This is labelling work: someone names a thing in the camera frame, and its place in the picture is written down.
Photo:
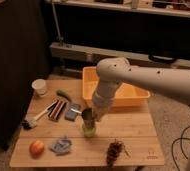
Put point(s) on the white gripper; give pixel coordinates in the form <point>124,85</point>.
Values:
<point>101,105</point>

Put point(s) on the dark metal cup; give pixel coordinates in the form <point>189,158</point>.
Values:
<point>88,119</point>

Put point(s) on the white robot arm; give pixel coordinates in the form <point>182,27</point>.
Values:
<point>112,72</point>

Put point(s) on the yellow plastic bin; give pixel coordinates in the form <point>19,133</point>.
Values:
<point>126,96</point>

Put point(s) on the small metal brush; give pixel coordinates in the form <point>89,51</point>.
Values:
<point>76,111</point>

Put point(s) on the blue sponge block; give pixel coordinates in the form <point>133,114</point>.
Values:
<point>70,115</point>

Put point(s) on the green plastic cup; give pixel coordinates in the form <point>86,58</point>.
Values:
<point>88,132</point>

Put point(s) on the green cucumber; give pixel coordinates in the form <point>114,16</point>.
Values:
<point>64,95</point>

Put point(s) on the striped brown box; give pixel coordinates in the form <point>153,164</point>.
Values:
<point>55,113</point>

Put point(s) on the brown pine cone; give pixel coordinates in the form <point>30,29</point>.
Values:
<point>113,152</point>

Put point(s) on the wooden table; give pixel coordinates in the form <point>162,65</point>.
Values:
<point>132,125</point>

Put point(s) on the white paper cup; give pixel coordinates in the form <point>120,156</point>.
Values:
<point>40,87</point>

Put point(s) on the crumpled blue cloth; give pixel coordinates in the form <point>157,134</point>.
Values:
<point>61,146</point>

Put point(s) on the red apple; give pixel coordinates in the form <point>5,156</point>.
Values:
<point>36,147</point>

